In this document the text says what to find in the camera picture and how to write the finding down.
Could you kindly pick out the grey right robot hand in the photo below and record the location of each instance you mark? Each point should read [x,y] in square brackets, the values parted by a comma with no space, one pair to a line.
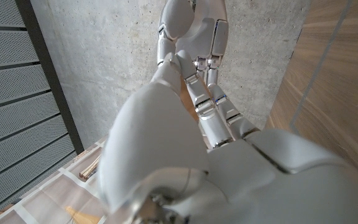
[197,31]

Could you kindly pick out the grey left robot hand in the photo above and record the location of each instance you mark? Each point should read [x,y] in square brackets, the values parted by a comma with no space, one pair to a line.
[228,180]

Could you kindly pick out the wooden panel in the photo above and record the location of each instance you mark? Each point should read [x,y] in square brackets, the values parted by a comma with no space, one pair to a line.
[322,59]

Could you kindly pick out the printed bookshelf backdrop cloth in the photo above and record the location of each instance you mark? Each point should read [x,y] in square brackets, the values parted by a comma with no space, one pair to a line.
[42,202]

